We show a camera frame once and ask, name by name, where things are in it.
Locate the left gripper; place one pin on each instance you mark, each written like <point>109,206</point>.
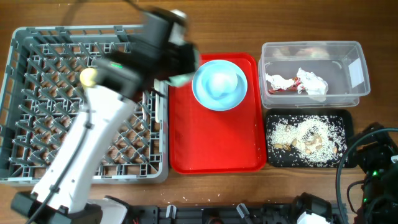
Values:
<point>191,54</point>

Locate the mint green bowl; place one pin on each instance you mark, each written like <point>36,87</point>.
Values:
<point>222,83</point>

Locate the yellow-green plastic cup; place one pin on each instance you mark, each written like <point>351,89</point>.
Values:
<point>87,77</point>

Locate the red strawberry cake wrapper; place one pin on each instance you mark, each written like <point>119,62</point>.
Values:
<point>292,88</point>

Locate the rice and nut scraps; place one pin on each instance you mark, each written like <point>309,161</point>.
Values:
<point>308,138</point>

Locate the white napkin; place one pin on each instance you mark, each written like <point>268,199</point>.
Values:
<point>315,86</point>

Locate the white plastic spoon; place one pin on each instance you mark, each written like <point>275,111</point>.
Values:
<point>158,108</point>

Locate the white plastic fork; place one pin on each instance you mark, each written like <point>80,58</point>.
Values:
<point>145,110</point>

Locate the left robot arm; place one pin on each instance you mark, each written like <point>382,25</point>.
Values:
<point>112,91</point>

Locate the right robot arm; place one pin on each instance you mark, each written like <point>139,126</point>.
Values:
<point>376,154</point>

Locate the grey dishwasher rack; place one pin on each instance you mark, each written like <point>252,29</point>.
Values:
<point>41,95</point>

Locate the light blue plate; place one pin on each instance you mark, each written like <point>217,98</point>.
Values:
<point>225,102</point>

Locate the red plastic tray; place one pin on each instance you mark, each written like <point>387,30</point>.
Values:
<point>202,141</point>

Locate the crumpled white paper piece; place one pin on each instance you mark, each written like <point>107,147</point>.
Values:
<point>278,82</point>

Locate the black plastic tray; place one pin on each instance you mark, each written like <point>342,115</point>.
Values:
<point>273,161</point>

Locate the clear plastic bin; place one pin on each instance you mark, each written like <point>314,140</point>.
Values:
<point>340,63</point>

